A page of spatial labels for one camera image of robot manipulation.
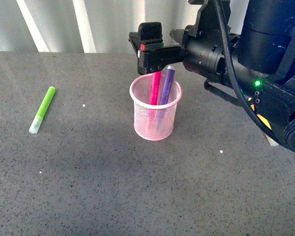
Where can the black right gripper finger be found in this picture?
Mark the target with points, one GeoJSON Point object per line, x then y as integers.
{"type": "Point", "coordinates": [155, 60]}

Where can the pink mesh cup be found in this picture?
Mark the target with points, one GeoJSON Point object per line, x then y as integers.
{"type": "Point", "coordinates": [153, 122]}

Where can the green marker pen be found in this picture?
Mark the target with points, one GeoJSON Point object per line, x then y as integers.
{"type": "Point", "coordinates": [37, 121]}

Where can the pink marker pen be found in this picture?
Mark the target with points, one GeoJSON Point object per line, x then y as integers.
{"type": "Point", "coordinates": [153, 95]}

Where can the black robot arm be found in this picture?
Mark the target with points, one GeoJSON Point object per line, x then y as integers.
{"type": "Point", "coordinates": [254, 69]}

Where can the purple marker pen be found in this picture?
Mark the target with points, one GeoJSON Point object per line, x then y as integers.
{"type": "Point", "coordinates": [168, 81]}

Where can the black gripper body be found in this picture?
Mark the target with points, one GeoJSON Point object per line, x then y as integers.
{"type": "Point", "coordinates": [203, 43]}

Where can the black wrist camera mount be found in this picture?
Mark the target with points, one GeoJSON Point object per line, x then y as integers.
{"type": "Point", "coordinates": [148, 36]}

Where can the white pleated curtain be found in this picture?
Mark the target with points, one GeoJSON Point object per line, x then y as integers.
{"type": "Point", "coordinates": [86, 26]}

